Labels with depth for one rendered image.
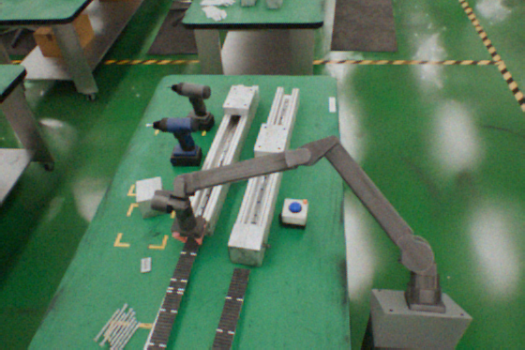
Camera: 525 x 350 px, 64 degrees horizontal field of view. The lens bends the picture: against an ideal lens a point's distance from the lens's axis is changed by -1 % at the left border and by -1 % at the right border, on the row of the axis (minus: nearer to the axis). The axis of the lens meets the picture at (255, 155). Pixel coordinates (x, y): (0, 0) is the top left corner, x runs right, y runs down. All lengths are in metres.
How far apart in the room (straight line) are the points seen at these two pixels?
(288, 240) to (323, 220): 0.15
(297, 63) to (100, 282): 2.03
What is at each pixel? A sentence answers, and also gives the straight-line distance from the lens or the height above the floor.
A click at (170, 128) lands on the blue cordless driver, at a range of 1.62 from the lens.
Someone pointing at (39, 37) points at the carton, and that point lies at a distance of 4.09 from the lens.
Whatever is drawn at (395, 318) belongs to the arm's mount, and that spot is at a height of 0.95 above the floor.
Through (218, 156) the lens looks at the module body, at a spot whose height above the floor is 0.83.
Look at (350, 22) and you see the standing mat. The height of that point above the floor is 0.01.
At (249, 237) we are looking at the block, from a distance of 1.34.
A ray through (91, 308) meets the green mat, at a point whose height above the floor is 0.78.
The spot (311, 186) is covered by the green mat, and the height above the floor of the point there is 0.78.
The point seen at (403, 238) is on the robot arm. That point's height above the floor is 1.07.
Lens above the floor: 1.96
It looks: 43 degrees down
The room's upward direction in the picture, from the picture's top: 5 degrees counter-clockwise
